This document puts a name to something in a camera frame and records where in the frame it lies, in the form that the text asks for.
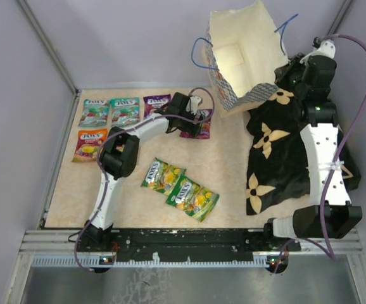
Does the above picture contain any checkered paper bag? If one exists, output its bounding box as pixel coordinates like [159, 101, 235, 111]
[192, 1, 288, 117]

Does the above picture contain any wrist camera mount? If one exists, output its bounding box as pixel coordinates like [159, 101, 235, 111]
[186, 96, 203, 115]
[300, 37, 336, 65]

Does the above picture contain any green lemon candy bag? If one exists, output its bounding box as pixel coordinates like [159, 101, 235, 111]
[165, 175, 220, 222]
[141, 158, 186, 195]

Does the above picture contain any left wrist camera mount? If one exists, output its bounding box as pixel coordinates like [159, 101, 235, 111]
[186, 96, 203, 115]

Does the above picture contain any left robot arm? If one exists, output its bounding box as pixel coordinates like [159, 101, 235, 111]
[74, 92, 205, 253]

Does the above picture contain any purple candy bag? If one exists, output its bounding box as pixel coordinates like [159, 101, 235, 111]
[143, 94, 171, 118]
[179, 109, 212, 139]

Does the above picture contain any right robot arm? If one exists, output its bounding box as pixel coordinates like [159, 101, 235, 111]
[263, 54, 362, 251]

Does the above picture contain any black floral pillow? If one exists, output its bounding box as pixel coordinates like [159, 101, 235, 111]
[245, 88, 362, 216]

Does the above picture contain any orange fruits candy bag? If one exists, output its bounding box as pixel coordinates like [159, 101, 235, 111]
[72, 129, 108, 163]

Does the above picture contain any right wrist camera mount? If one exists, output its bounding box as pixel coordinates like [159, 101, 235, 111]
[300, 37, 336, 65]

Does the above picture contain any green mint candy bag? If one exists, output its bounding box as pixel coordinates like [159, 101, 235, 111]
[111, 97, 140, 127]
[79, 99, 110, 127]

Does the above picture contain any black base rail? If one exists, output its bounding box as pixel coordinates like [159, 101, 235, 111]
[76, 228, 288, 262]

